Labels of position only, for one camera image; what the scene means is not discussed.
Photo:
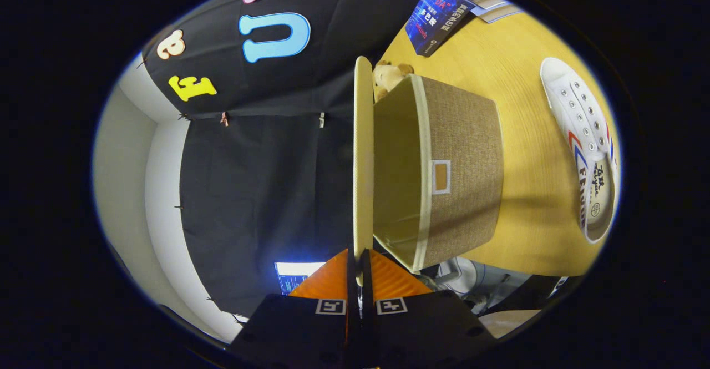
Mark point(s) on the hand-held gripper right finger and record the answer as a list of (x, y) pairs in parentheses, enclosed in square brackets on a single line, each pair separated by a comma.
[(421, 330)]

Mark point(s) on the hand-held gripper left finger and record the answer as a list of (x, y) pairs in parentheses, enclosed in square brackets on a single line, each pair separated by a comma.
[(299, 330)]

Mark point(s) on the beige fabric storage box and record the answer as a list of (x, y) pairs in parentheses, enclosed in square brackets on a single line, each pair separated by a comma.
[(466, 152)]

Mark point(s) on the white striped canvas shoe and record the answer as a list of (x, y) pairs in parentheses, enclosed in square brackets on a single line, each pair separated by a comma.
[(577, 114)]

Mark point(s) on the computer monitor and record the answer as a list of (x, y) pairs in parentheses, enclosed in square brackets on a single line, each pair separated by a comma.
[(294, 277)]

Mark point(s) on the white plastic object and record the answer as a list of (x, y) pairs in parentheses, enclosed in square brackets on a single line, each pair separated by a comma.
[(471, 280)]

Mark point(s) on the red clothes peg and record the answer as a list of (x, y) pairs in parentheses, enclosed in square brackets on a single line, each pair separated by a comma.
[(224, 118)]

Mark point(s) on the brown plush toy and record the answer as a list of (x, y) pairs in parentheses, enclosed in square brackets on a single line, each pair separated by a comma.
[(388, 75)]

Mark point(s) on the dark blue book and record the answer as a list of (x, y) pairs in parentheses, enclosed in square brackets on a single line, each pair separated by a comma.
[(435, 19)]

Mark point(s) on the light blue book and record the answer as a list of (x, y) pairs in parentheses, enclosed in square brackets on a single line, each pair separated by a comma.
[(502, 13)]

